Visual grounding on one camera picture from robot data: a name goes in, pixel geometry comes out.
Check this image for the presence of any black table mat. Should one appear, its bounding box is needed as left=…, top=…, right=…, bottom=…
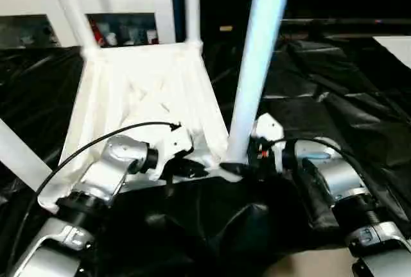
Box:
left=0, top=38, right=411, bottom=276

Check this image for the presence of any white plastic table leg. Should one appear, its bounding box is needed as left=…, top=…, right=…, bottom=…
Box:
left=0, top=119, right=55, bottom=192
left=182, top=0, right=204, bottom=53
left=54, top=0, right=101, bottom=60
left=221, top=0, right=297, bottom=166

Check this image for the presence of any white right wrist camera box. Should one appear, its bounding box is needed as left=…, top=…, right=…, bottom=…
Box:
left=249, top=114, right=287, bottom=175

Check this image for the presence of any white flat sheet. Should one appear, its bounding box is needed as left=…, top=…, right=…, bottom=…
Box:
left=375, top=35, right=411, bottom=70

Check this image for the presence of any white plastic table top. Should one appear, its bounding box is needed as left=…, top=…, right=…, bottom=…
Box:
left=36, top=40, right=249, bottom=213

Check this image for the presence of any white glass-door cabinet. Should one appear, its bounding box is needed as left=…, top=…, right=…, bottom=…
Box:
left=0, top=0, right=178, bottom=50

